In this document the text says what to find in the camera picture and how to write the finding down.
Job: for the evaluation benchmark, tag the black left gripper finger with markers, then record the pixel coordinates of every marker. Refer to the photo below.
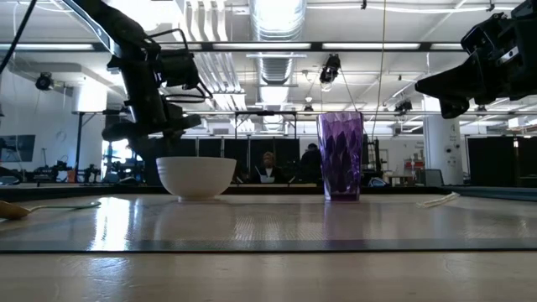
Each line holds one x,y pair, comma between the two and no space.
172,144
142,161

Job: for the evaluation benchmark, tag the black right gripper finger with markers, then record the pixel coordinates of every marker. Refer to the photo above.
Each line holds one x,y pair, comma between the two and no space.
455,109
453,84

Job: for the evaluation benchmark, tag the wooden chopstick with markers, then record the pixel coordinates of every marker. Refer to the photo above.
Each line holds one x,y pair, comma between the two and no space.
438,200

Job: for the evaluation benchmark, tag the purple faceted plastic tumbler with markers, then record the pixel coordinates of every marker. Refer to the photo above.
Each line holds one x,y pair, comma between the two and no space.
340,159

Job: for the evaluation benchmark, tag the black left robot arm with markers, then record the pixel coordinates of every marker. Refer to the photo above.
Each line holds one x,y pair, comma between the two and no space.
121,25

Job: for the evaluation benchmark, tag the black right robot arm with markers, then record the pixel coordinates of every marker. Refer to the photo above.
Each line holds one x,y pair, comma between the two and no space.
526,8

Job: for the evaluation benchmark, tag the white round column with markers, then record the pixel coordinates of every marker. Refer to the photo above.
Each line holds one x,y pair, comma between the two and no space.
442,142

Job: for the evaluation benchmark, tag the white ceramic bowl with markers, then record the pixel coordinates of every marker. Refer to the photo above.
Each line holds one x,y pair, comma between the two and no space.
196,176

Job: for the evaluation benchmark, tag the seated person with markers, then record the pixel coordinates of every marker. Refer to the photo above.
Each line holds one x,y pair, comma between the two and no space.
268,170

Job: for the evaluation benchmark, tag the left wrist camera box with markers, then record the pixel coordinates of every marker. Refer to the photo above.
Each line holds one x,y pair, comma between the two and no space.
179,69

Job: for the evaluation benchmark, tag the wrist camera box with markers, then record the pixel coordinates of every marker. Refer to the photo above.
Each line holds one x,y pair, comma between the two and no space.
484,35
179,69

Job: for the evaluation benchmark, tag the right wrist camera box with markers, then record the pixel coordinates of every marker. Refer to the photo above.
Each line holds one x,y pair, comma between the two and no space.
484,35

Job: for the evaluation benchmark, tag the black ceiling security camera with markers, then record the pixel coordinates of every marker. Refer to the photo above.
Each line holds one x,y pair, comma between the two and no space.
44,81

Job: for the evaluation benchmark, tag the black overhead camera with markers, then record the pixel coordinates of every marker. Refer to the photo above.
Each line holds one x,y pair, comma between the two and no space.
330,67

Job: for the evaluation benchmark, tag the dark wall screen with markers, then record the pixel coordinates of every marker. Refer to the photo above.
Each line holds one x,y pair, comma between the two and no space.
17,148

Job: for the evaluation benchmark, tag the silver ventilation duct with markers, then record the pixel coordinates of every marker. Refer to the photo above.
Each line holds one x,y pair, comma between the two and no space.
277,25

